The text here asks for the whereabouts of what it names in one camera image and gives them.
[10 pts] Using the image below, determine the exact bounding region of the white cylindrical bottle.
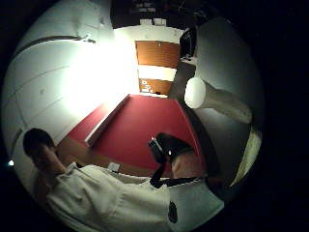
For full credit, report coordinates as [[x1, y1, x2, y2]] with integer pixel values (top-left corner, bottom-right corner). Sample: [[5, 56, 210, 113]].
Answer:
[[183, 76, 254, 125]]

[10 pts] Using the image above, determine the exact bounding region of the black badge on shirt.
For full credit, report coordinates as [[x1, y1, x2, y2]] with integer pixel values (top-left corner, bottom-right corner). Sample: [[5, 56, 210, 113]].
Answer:
[[167, 200, 179, 224]]

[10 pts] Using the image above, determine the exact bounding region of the the person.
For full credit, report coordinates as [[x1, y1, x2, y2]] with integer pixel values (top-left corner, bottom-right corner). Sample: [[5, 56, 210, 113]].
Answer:
[[22, 128, 226, 232]]

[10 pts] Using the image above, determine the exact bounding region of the black glove cable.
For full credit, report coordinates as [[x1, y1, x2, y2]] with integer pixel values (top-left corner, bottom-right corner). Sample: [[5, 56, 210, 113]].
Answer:
[[149, 162, 204, 189]]

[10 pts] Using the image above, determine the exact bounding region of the white wall socket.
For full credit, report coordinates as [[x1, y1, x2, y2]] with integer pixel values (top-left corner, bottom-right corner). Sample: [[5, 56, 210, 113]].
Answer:
[[107, 161, 121, 173]]

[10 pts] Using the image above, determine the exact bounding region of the black ceiling cable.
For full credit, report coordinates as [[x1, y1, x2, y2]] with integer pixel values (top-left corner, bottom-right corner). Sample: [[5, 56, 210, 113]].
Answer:
[[14, 35, 97, 56]]

